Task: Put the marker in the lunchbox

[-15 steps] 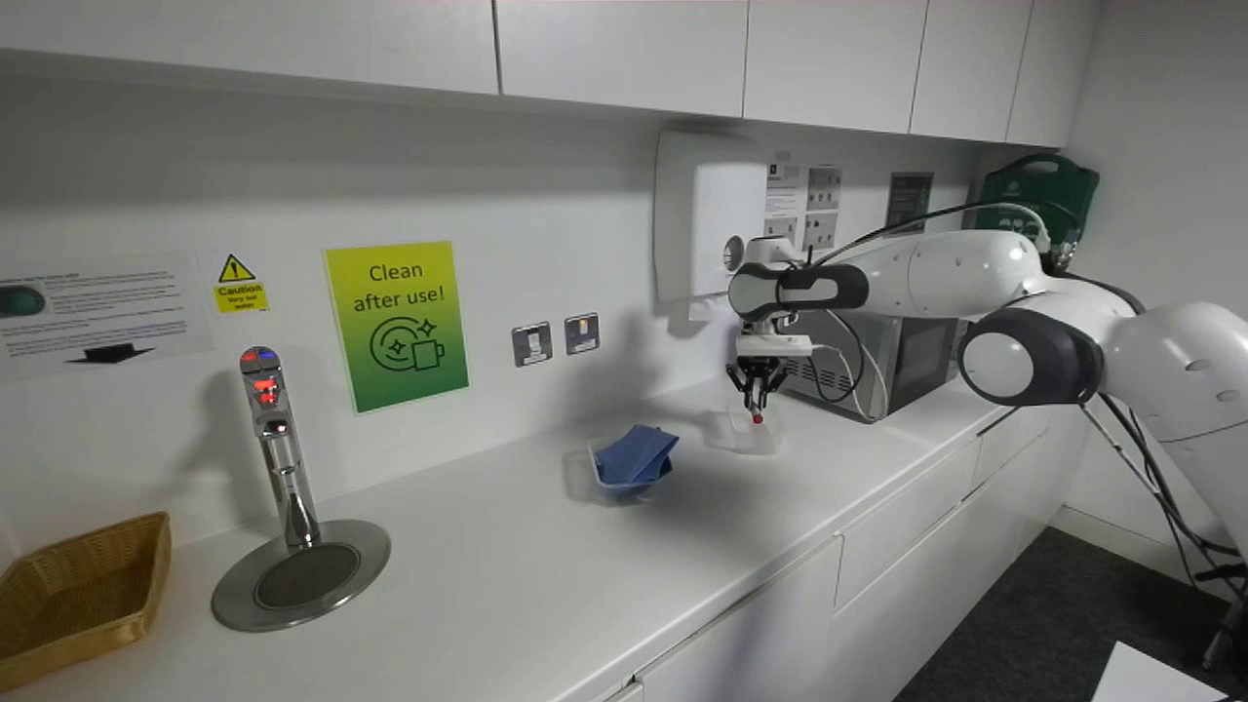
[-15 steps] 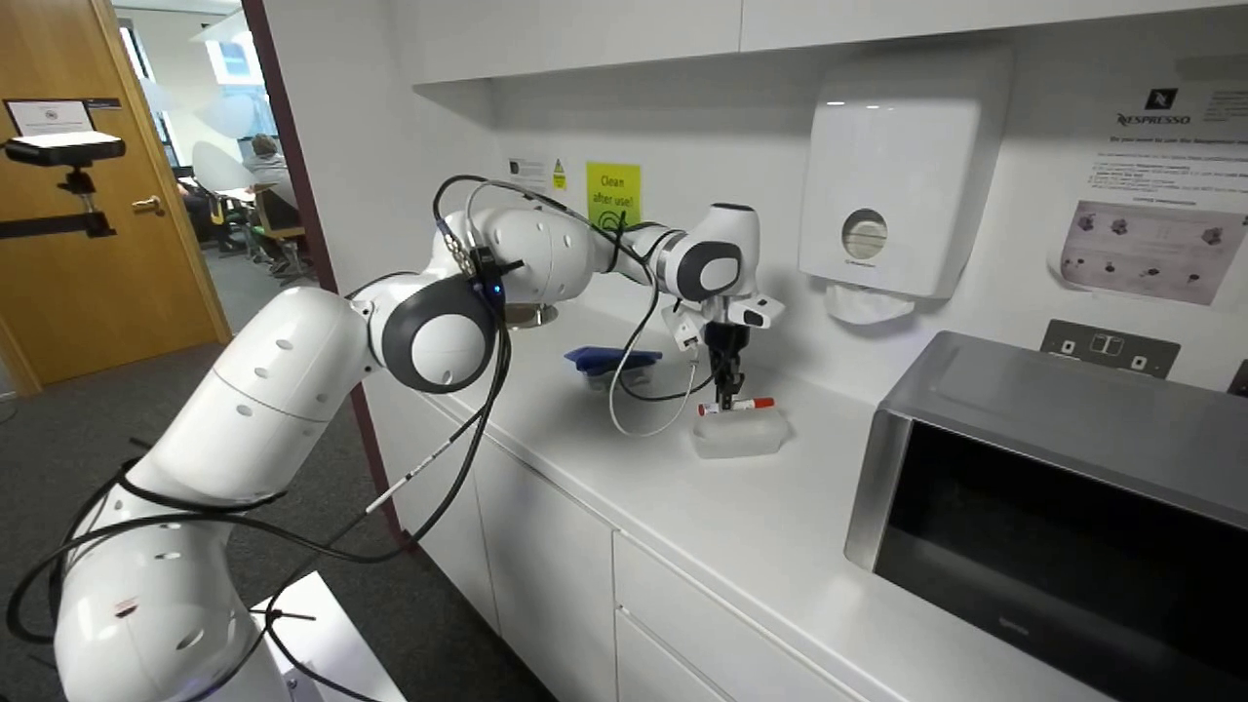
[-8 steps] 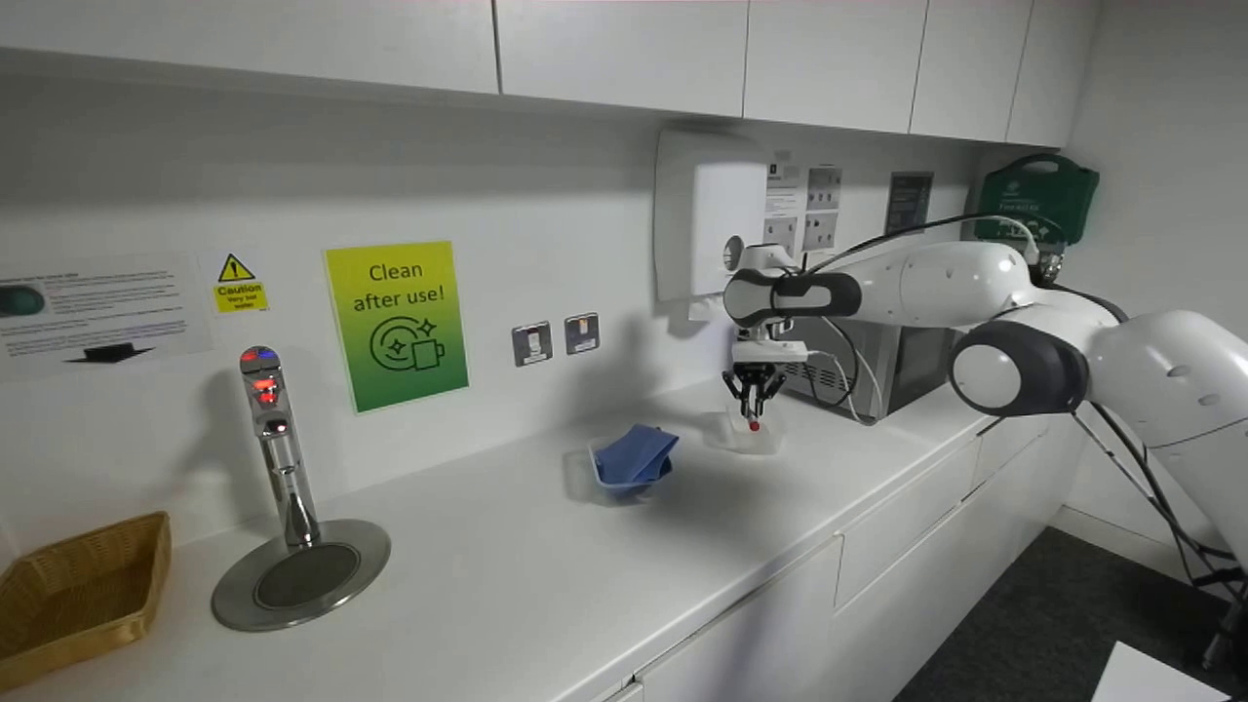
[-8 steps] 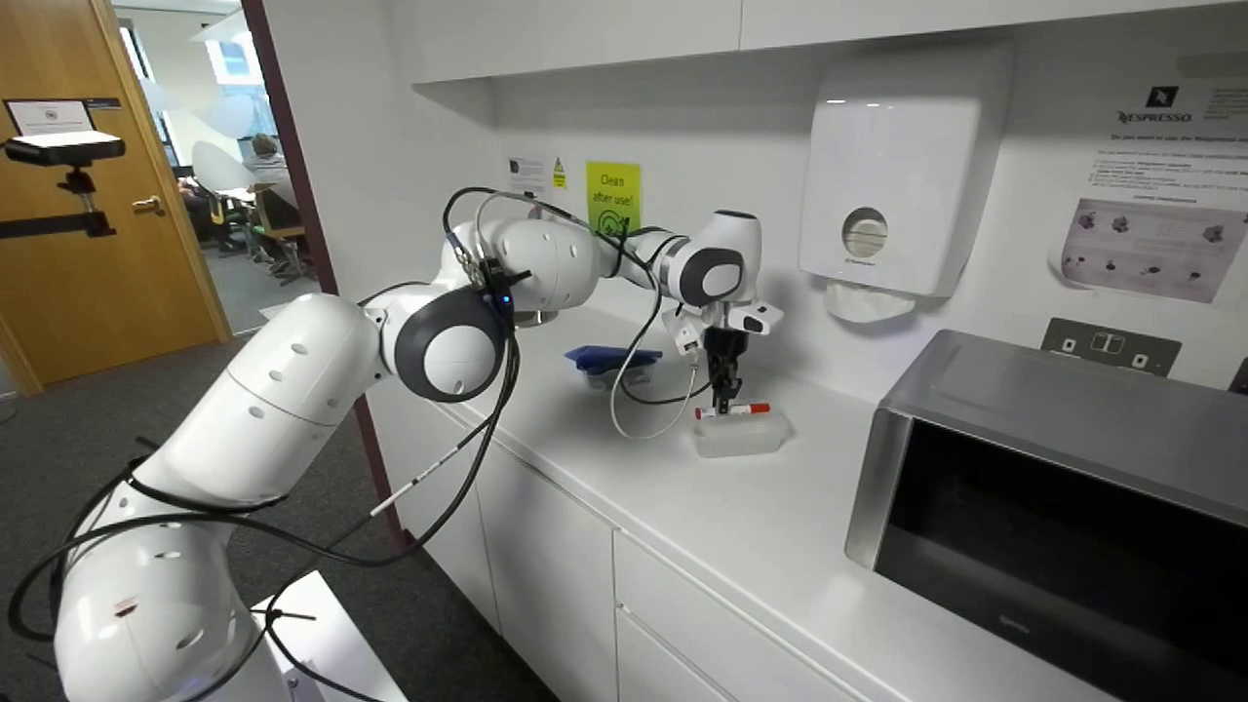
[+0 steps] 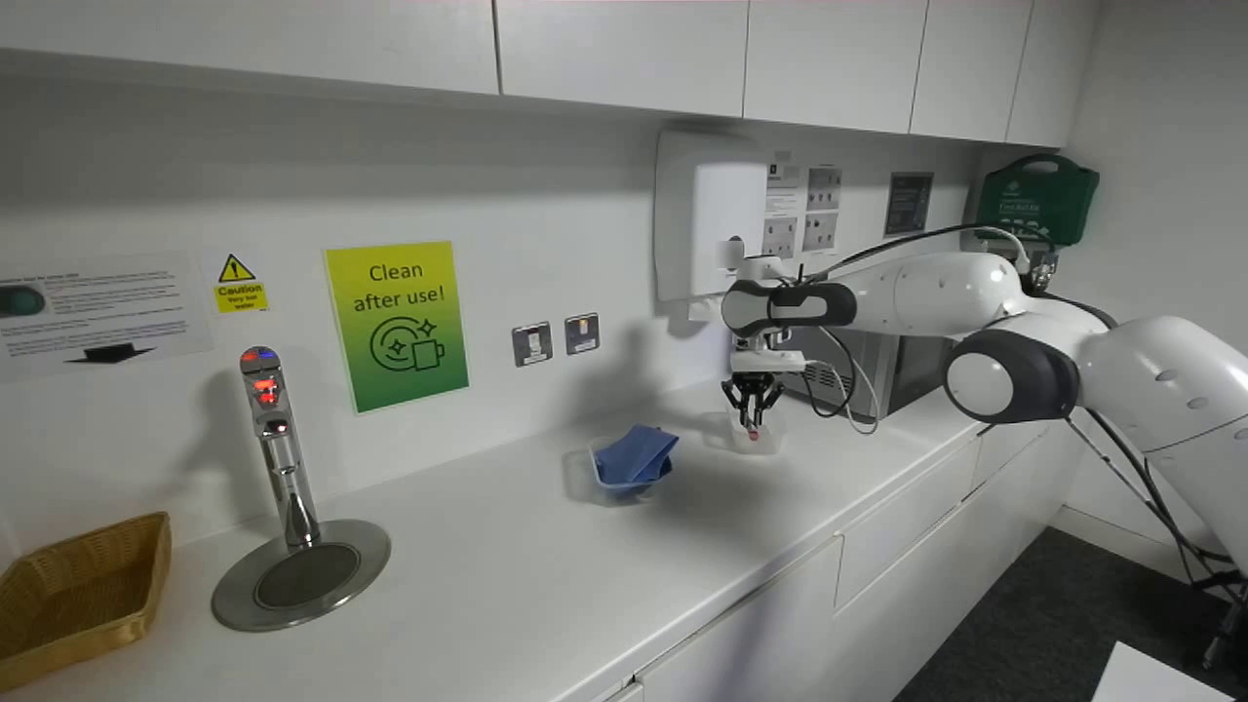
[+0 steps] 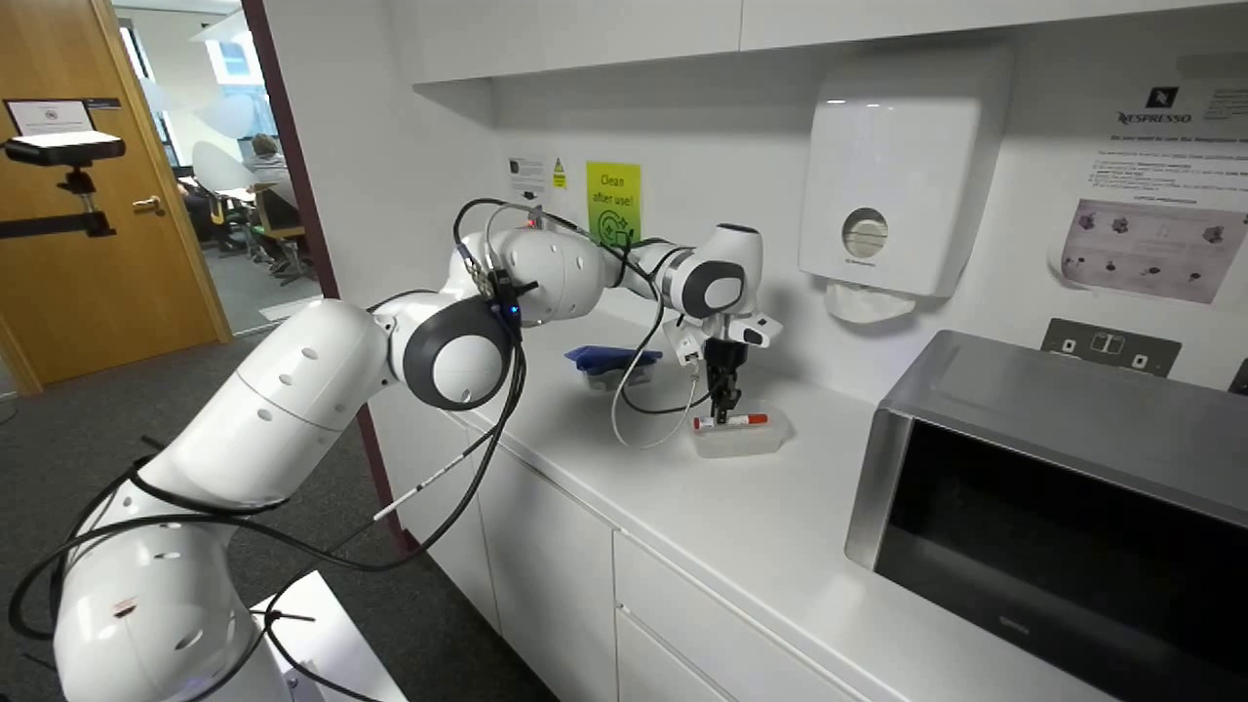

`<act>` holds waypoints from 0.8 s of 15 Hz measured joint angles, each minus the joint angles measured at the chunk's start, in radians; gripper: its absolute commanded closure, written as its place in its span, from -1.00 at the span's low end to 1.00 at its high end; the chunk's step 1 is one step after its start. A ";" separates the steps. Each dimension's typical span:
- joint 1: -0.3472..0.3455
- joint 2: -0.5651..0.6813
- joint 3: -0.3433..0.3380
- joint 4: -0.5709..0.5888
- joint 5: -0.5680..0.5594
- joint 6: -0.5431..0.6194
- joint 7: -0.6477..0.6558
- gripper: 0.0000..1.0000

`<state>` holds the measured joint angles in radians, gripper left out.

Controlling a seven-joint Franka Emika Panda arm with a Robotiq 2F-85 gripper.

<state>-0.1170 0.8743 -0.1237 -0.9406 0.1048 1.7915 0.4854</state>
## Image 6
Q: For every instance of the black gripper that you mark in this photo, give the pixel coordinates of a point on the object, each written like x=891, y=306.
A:
x=726, y=359

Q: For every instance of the whiteboard marker with red cap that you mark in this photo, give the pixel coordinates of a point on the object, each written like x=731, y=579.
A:
x=726, y=424

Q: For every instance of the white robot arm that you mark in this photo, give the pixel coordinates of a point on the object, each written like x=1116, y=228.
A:
x=297, y=390

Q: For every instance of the clear plastic lunchbox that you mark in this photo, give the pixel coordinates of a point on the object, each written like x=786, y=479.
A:
x=744, y=441

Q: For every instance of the blue object in clear pack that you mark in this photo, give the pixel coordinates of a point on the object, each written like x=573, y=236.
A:
x=609, y=359

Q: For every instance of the white base cabinet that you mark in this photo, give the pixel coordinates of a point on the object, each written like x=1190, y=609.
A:
x=548, y=572

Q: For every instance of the white paper towel dispenser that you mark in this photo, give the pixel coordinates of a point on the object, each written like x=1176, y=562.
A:
x=898, y=171

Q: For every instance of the stainless steel appliance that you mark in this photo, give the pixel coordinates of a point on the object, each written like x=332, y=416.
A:
x=1080, y=522

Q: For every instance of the coffee machine instruction poster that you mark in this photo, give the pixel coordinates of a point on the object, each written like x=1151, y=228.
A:
x=1156, y=195

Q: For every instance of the office chair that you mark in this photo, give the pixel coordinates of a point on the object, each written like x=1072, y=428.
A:
x=276, y=215

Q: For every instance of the wooden door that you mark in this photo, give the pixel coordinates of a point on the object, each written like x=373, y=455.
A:
x=80, y=288

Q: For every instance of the black laptop stand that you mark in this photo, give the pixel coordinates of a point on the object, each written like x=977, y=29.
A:
x=72, y=195

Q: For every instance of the laptop on stand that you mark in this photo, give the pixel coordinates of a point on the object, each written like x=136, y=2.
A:
x=62, y=129

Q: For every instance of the yellow-green wall sign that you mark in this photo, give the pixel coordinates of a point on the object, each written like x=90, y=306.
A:
x=616, y=195

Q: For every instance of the small yellow wall sticker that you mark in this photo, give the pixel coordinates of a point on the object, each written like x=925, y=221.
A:
x=558, y=173

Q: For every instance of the silver double wall socket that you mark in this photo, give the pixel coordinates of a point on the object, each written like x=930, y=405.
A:
x=1108, y=345

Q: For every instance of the white wall cabinet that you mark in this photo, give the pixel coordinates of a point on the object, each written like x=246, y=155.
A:
x=588, y=33

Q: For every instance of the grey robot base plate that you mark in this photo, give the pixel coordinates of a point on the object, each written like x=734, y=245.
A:
x=344, y=646

